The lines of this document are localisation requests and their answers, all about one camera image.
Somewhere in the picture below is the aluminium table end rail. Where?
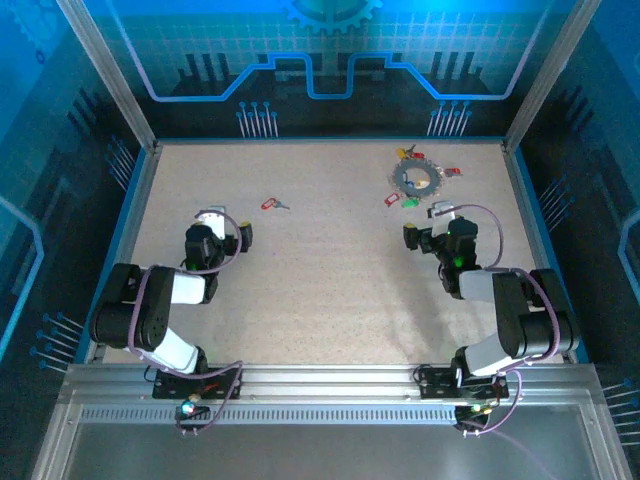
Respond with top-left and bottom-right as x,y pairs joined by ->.
157,137 -> 507,147

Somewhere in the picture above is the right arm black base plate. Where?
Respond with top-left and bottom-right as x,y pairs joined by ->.
413,366 -> 510,401

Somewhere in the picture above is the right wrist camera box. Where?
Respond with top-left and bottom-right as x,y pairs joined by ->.
427,200 -> 457,237

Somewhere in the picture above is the large keyring with silver keys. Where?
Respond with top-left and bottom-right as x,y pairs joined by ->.
389,157 -> 442,199

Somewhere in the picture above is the arm base connector with light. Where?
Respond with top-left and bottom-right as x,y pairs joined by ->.
453,399 -> 496,419
177,397 -> 211,420

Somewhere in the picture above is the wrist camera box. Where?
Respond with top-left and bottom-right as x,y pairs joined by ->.
427,200 -> 457,237
194,204 -> 227,239

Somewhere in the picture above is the aluminium frame post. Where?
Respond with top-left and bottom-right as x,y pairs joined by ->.
55,0 -> 162,151
503,0 -> 604,151

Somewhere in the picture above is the slotted grey cable duct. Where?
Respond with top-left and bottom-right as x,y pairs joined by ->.
79,405 -> 459,426

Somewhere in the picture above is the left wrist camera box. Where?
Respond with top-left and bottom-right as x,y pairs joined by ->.
194,204 -> 227,239

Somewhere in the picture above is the grey metal shelf panel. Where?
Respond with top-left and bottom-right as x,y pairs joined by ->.
29,423 -> 631,480

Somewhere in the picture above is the aluminium table side rail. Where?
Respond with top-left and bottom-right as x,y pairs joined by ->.
501,142 -> 586,362
82,142 -> 164,364

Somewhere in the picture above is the aluminium mounting rail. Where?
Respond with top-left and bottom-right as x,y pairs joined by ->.
58,362 -> 609,409

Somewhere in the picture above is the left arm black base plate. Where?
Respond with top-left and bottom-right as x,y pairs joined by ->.
152,367 -> 245,401

